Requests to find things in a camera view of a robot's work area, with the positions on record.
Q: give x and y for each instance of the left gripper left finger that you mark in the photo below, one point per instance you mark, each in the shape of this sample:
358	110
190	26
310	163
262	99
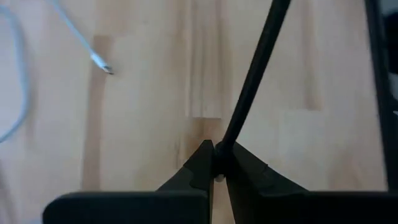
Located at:
186	199

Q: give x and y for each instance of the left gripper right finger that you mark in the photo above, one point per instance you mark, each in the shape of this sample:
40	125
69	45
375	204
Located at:
264	202

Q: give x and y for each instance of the black metal rig frame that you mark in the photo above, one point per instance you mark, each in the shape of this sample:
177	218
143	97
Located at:
381	93

